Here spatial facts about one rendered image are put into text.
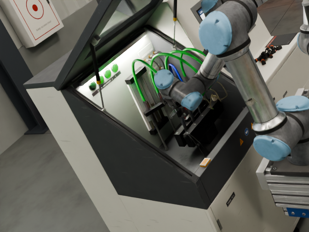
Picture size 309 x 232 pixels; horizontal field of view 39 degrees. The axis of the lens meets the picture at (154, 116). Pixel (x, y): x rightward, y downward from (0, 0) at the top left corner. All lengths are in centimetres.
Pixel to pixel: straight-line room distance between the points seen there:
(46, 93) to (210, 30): 111
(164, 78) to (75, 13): 562
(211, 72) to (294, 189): 54
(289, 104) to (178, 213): 86
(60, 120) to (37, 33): 419
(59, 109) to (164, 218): 76
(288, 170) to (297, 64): 126
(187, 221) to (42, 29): 473
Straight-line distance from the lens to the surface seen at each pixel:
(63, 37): 695
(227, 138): 211
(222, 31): 131
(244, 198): 227
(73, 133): 226
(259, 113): 144
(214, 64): 163
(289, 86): 269
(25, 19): 632
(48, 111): 230
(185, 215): 213
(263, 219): 246
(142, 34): 242
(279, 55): 269
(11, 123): 621
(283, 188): 178
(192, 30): 244
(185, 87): 165
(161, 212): 223
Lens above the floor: 204
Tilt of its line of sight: 25 degrees down
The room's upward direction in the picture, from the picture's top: 25 degrees counter-clockwise
